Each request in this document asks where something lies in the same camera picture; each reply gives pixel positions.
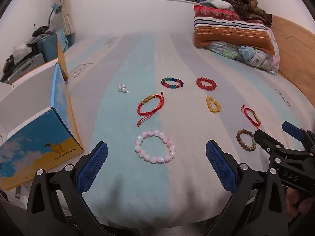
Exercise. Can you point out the striped orange pillow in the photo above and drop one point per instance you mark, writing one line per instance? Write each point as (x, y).
(231, 33)

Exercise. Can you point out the white pearl earrings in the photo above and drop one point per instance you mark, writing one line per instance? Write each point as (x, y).
(121, 87)

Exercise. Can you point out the floral quilt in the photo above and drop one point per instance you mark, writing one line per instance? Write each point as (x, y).
(248, 55)

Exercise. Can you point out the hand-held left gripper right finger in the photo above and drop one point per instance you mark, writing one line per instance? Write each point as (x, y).
(221, 169)

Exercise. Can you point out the blue desk lamp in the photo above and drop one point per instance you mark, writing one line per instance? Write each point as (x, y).
(56, 7)

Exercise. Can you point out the teal suitcase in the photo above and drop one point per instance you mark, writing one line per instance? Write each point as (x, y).
(48, 46)

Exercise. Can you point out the white plastic cabinet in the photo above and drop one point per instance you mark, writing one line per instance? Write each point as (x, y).
(21, 194)

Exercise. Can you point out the blue yellow cardboard box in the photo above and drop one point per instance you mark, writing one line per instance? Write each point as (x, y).
(37, 142)

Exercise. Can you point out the person's right hand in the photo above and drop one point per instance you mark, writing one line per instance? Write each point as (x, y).
(296, 202)

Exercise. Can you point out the grey pillow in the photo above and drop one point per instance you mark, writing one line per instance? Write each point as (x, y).
(220, 4)

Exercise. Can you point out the wooden headboard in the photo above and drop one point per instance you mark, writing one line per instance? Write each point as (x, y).
(295, 49)

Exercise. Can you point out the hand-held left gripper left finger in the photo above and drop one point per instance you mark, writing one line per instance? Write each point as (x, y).
(93, 167)

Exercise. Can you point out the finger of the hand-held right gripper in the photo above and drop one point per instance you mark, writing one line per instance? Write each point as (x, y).
(294, 130)
(267, 142)

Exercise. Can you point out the beige curtain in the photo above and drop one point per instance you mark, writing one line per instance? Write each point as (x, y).
(67, 22)

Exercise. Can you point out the striped bed mattress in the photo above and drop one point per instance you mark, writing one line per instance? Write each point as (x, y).
(152, 54)

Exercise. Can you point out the brown blanket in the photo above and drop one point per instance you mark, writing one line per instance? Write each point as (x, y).
(246, 5)

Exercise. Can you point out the white plastic bag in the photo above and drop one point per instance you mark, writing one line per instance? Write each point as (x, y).
(21, 50)

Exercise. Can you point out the silver suitcase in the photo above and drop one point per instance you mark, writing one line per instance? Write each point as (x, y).
(24, 66)

